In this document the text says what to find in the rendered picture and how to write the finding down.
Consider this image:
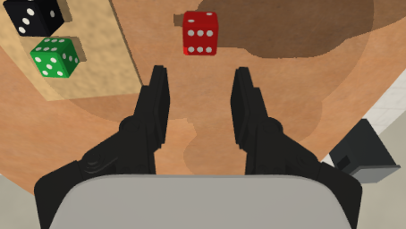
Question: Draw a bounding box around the black die with white pips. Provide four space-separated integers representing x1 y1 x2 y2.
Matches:
3 0 64 37

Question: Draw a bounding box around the green die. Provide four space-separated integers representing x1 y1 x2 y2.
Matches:
30 38 80 78

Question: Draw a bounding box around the red die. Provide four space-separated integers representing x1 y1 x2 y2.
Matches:
182 12 218 55

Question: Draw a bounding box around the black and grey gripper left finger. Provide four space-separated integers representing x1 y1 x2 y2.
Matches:
34 65 170 229

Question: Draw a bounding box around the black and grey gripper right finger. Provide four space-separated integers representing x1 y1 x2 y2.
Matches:
230 67 362 229

